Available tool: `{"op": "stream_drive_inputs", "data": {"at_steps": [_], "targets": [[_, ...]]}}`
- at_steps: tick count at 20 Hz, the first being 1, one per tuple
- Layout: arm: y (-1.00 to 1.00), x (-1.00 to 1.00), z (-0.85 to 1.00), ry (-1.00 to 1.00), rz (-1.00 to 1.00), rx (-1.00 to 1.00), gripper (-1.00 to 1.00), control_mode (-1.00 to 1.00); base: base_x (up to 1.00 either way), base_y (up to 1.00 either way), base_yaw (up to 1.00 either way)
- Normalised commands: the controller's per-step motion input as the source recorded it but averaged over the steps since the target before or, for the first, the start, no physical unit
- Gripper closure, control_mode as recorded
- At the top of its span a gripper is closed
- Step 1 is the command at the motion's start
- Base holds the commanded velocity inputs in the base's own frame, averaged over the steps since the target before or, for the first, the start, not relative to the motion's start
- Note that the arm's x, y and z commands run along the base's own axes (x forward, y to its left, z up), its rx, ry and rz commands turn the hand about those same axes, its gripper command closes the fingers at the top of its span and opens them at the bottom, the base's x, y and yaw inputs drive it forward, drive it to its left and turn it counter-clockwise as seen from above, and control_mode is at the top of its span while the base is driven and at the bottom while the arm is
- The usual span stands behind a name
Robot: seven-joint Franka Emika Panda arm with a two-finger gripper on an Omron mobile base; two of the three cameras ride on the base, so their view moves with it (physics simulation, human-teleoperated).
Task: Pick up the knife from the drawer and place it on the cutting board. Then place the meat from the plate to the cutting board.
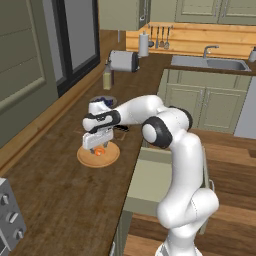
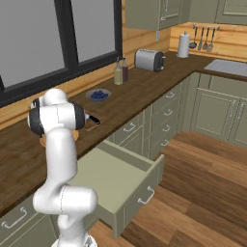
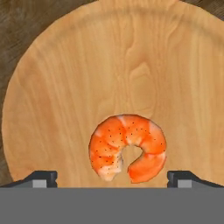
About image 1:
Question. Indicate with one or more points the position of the hanging ladle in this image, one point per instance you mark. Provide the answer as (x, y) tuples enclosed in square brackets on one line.
[(151, 41)]

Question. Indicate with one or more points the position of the yellow oil bottle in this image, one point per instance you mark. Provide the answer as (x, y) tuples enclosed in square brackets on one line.
[(106, 80)]

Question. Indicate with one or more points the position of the utensil rail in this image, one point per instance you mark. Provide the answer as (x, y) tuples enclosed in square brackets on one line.
[(160, 25)]

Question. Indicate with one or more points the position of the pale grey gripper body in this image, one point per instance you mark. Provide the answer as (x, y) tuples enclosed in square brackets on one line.
[(96, 139)]

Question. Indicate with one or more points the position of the round wooden cutting board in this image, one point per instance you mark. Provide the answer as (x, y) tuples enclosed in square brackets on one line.
[(110, 158)]

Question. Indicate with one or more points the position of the hanging slotted spoon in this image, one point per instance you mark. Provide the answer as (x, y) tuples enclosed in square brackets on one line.
[(167, 42)]

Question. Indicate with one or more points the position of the white paper towel roll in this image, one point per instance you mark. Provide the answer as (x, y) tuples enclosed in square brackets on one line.
[(143, 45)]

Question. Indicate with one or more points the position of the grey dishwasher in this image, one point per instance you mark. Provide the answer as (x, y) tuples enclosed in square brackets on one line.
[(247, 110)]

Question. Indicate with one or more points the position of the green open drawer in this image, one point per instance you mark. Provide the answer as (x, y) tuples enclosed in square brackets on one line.
[(150, 180)]

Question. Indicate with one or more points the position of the green base cupboards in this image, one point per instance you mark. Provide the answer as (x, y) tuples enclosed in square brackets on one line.
[(213, 106)]

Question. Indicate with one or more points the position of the silver toaster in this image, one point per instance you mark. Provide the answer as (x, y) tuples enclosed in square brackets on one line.
[(122, 61)]

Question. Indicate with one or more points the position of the green wall cupboards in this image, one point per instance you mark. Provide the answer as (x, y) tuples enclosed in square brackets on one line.
[(213, 10)]

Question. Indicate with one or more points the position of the hanging spatula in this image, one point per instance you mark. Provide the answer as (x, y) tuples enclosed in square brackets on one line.
[(156, 40)]

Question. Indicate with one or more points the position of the orange meat piece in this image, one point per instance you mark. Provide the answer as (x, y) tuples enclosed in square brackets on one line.
[(99, 152)]

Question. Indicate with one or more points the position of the grey plate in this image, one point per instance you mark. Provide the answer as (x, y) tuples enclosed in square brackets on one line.
[(110, 99)]

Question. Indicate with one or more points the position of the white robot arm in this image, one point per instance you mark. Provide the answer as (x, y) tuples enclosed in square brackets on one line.
[(181, 156)]

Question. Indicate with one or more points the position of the green cupboard front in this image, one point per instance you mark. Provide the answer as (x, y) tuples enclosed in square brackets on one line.
[(120, 233)]

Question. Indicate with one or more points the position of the steel tap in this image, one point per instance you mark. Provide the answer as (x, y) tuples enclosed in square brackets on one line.
[(207, 50)]

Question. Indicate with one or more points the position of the dark framed window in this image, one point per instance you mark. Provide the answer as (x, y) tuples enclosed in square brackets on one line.
[(78, 40)]

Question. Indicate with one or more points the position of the steel sink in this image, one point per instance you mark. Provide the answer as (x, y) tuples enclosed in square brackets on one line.
[(213, 62)]

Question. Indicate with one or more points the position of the grey stove with knobs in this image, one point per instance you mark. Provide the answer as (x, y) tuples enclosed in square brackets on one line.
[(10, 216)]

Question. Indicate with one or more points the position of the white soap dispenser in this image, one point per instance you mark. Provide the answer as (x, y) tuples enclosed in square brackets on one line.
[(252, 55)]

